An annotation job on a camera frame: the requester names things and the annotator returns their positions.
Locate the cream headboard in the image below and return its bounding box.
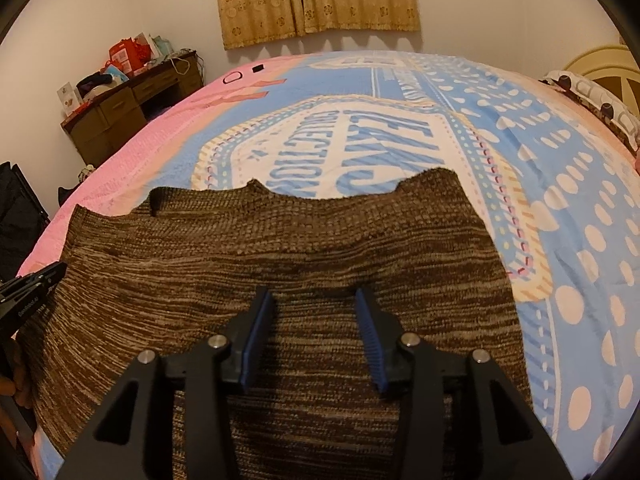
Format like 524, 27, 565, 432
565, 44, 640, 116

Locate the brown knit sweater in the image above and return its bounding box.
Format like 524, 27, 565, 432
18, 168, 529, 479

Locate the person's left hand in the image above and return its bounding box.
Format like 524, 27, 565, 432
1, 338, 32, 408

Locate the black bag on floor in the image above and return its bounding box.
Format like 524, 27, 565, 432
58, 183, 81, 207

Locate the pink and blue bedspread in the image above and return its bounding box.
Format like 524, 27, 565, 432
24, 52, 639, 479

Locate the black folding chair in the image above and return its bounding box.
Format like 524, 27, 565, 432
0, 162, 49, 282

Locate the spotted pillow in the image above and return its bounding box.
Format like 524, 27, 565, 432
541, 70, 639, 155

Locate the dark wooden desk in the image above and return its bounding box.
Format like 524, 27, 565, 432
61, 50, 203, 167

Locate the red gift bag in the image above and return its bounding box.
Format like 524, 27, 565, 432
108, 38, 152, 76

